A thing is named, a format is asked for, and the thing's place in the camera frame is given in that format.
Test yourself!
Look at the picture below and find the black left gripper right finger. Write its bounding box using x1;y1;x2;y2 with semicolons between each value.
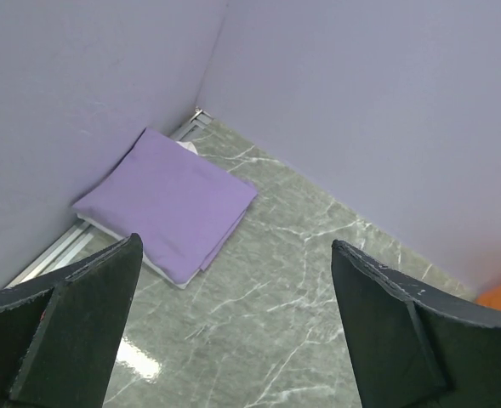
331;240;501;407

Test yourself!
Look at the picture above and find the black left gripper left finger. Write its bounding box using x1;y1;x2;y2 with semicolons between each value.
0;234;143;407

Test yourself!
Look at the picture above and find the folded purple t shirt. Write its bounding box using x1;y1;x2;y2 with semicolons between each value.
72;128;258;288

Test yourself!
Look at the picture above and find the folded white t shirt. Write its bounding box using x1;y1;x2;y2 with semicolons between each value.
76;141;204;291

